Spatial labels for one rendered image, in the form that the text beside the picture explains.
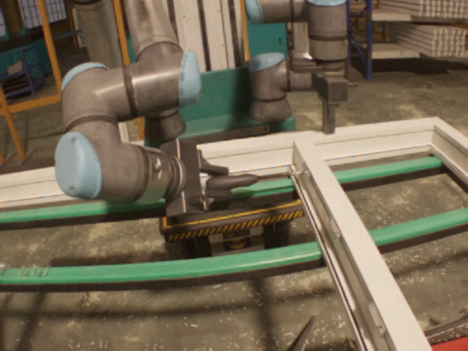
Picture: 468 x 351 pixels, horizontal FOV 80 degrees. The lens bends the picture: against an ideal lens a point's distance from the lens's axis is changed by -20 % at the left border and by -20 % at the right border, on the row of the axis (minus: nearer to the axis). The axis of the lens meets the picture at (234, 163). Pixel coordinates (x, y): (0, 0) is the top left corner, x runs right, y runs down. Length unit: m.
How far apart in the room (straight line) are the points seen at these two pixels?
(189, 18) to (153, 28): 0.93
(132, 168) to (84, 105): 0.12
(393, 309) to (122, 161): 0.41
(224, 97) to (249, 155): 0.77
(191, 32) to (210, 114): 0.39
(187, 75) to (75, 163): 0.21
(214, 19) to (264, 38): 2.82
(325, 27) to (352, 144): 0.31
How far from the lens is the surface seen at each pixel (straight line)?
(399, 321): 0.45
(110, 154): 0.47
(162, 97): 0.52
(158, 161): 0.52
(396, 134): 0.93
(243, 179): 0.68
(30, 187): 0.97
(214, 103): 1.55
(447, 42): 4.95
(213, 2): 1.55
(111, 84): 0.52
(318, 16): 0.74
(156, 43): 0.58
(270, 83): 1.41
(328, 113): 0.82
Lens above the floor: 1.30
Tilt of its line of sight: 30 degrees down
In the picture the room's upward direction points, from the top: 7 degrees counter-clockwise
